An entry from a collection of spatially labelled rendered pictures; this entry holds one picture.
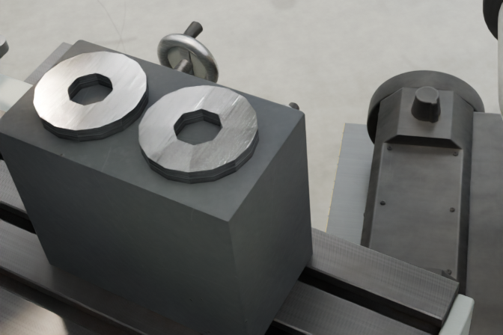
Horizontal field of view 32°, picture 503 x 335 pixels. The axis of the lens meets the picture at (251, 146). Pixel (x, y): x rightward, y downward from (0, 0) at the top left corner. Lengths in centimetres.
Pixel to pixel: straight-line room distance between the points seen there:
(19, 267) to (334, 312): 30
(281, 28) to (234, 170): 190
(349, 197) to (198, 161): 94
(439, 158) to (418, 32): 116
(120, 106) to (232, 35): 184
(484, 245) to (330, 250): 51
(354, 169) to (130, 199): 97
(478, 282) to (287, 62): 128
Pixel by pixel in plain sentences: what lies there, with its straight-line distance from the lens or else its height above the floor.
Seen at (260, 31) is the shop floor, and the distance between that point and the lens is 251.
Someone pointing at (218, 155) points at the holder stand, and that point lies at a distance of 63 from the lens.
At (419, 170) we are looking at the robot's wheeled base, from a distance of 134.
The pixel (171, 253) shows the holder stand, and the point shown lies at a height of 105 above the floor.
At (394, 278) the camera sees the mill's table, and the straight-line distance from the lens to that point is 80.
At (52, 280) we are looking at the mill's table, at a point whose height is 94.
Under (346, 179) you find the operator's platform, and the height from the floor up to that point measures 40.
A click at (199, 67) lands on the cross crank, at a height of 64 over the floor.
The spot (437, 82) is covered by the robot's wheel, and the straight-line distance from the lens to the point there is 147.
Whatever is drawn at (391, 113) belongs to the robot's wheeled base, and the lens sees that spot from 141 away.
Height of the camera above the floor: 160
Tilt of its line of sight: 47 degrees down
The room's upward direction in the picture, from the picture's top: 7 degrees counter-clockwise
